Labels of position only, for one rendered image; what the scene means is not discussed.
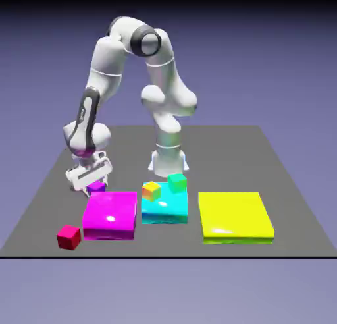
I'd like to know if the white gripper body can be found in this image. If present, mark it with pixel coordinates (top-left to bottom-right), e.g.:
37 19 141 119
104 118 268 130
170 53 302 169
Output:
65 156 114 192

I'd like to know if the small purple cube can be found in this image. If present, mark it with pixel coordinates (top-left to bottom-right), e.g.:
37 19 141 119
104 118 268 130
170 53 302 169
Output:
86 180 107 196

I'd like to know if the small orange cube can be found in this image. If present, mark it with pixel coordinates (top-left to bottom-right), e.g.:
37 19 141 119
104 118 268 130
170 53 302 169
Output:
142 180 162 202

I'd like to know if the small red cube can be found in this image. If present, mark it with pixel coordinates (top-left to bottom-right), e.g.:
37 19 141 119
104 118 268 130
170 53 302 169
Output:
57 225 82 251

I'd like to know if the small green cube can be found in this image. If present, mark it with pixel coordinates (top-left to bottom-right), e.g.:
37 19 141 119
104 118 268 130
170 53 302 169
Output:
167 173 188 194

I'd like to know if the large magenta box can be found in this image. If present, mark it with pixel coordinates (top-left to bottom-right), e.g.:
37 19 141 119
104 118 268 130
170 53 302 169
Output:
81 191 138 242

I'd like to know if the large cyan box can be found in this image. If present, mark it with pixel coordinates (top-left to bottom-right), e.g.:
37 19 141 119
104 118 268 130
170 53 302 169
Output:
141 181 189 225

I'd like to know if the large yellow box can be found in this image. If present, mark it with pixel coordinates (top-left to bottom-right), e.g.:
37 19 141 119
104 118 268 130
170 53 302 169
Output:
197 192 275 245

